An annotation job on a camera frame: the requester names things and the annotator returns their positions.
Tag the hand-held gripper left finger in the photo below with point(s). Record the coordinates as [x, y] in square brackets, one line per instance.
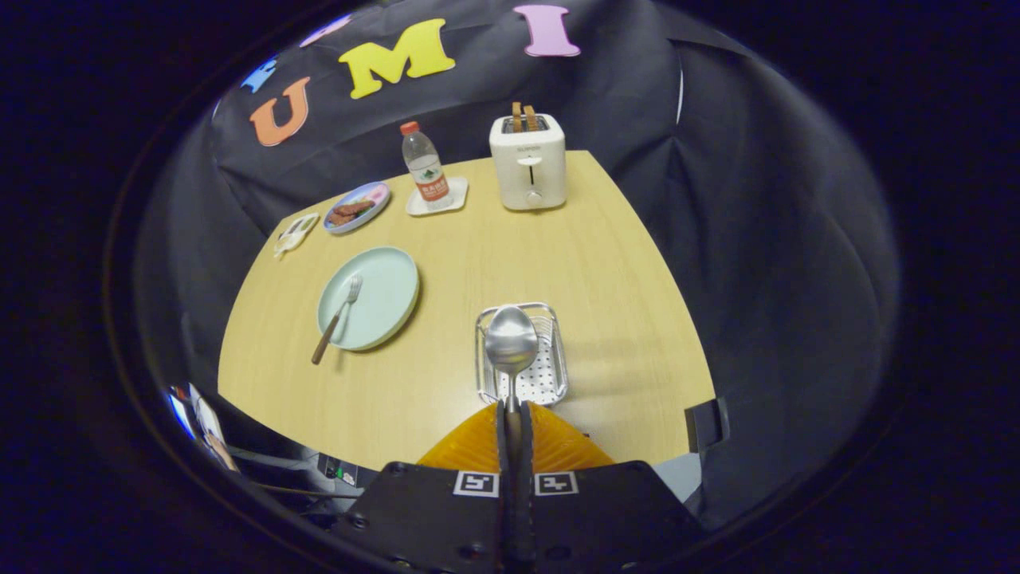
[504, 518]

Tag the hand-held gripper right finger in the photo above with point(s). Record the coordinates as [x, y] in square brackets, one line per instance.
[526, 518]

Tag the metal mesh basket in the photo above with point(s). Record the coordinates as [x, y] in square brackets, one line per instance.
[550, 375]

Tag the power strip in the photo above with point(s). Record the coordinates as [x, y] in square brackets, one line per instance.
[339, 472]

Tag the light green plate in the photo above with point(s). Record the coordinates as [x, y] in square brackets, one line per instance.
[382, 295]

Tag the white paper sheet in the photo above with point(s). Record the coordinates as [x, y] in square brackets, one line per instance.
[209, 418]

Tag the white square coaster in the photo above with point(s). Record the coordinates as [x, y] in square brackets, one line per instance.
[458, 195]

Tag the blue plate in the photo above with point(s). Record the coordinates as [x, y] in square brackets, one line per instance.
[378, 206]

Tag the computer screen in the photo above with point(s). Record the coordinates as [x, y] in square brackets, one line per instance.
[182, 414]

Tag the white toaster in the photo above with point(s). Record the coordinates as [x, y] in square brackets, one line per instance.
[510, 175]

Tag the brown sausages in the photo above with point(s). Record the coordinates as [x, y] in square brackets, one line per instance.
[351, 211]

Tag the pink food piece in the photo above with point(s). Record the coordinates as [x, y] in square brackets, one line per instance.
[376, 191]

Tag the white divided sauce dish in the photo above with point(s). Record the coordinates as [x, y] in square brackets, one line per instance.
[295, 235]

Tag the black backdrop cloth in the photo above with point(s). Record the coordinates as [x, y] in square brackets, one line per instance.
[757, 239]

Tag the clear plastic water bottle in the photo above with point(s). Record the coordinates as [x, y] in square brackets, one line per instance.
[422, 159]

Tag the brown toast slice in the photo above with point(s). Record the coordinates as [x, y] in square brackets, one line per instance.
[517, 117]
[531, 119]

